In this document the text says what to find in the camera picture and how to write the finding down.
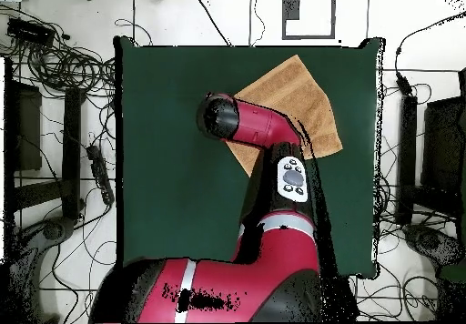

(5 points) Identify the orange terry towel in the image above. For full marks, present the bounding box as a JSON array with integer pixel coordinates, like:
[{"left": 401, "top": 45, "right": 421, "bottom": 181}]
[{"left": 225, "top": 54, "right": 344, "bottom": 178}]

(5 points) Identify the dark green table cloth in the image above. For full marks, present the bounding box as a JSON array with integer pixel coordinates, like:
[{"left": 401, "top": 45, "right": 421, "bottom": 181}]
[{"left": 113, "top": 35, "right": 386, "bottom": 280}]

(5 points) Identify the black power strip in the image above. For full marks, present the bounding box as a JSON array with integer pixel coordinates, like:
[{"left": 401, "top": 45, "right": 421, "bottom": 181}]
[{"left": 86, "top": 144, "right": 116, "bottom": 206}]

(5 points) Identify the grey tripod base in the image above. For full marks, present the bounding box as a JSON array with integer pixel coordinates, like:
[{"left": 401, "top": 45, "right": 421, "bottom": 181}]
[
  {"left": 6, "top": 216, "right": 77, "bottom": 323},
  {"left": 401, "top": 223, "right": 466, "bottom": 267}
]

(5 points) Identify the black electronics box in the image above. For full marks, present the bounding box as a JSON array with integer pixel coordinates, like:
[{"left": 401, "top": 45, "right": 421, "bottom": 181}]
[{"left": 5, "top": 17, "right": 56, "bottom": 46}]

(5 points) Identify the thick black cable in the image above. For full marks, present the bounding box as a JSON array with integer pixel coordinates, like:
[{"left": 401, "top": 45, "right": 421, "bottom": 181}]
[{"left": 196, "top": 0, "right": 232, "bottom": 47}]

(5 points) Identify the black metal frame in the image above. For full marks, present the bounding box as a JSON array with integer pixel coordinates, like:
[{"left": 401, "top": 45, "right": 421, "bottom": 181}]
[
  {"left": 3, "top": 56, "right": 86, "bottom": 227},
  {"left": 394, "top": 66, "right": 466, "bottom": 227}
]

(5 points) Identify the grey floor outlet frame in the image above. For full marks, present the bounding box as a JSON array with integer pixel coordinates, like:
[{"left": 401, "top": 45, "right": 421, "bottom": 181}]
[{"left": 281, "top": 0, "right": 337, "bottom": 41}]

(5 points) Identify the black cable with connector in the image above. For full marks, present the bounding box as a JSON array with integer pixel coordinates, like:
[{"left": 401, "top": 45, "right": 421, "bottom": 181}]
[{"left": 394, "top": 10, "right": 466, "bottom": 97}]

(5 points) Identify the black cable tangle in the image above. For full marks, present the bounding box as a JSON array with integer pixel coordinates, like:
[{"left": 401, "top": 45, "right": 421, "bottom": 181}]
[{"left": 0, "top": 3, "right": 117, "bottom": 99}]

